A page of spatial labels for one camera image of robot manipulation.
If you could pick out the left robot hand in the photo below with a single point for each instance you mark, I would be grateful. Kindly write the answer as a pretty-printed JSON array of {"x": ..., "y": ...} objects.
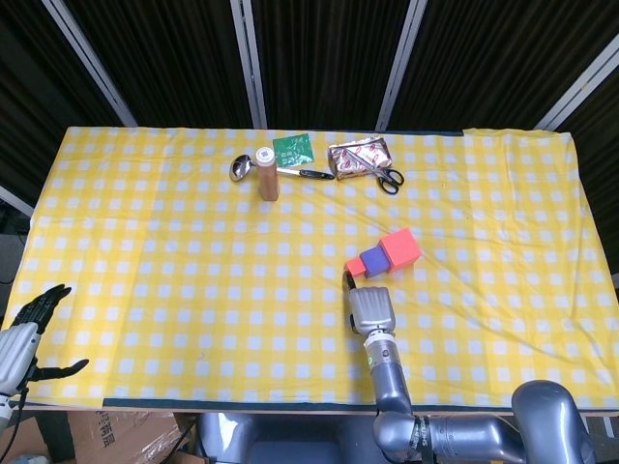
[{"x": 17, "y": 353}]

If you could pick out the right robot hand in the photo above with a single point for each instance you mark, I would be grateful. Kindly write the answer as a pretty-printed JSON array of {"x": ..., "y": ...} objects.
[{"x": 372, "y": 309}]

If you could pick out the small orange cube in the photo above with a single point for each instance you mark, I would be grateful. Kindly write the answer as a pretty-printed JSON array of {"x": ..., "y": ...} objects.
[{"x": 355, "y": 267}]

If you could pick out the purple cube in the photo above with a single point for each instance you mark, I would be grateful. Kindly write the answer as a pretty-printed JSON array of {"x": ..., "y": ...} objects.
[{"x": 376, "y": 261}]

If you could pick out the large orange cube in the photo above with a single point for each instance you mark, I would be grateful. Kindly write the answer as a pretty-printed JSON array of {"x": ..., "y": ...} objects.
[{"x": 401, "y": 246}]

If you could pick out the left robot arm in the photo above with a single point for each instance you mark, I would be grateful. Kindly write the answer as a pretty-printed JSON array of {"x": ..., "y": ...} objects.
[{"x": 4, "y": 411}]

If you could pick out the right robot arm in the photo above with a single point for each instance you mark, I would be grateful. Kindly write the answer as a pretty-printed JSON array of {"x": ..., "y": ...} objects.
[{"x": 392, "y": 386}]

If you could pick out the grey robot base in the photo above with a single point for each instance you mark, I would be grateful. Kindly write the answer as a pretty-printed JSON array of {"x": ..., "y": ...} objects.
[{"x": 290, "y": 444}]

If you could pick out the cardboard box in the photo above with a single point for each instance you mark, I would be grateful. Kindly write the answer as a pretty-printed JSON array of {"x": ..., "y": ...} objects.
[{"x": 121, "y": 435}]

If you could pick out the foil snack package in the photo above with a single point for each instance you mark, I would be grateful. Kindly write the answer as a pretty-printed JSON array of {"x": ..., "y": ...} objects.
[{"x": 355, "y": 162}]

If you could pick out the brown bottle white cap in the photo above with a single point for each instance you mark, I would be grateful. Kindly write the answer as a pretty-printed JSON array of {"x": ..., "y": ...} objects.
[{"x": 267, "y": 179}]

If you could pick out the green packet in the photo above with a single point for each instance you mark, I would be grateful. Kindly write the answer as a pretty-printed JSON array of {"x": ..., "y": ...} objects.
[{"x": 294, "y": 149}]

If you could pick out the yellow checkered tablecloth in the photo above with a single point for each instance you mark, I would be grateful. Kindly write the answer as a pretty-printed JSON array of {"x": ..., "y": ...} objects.
[{"x": 193, "y": 241}]

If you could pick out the white frame post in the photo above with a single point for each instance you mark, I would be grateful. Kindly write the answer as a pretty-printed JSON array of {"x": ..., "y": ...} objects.
[
  {"x": 580, "y": 87},
  {"x": 248, "y": 63},
  {"x": 402, "y": 63},
  {"x": 89, "y": 63},
  {"x": 14, "y": 202}
]

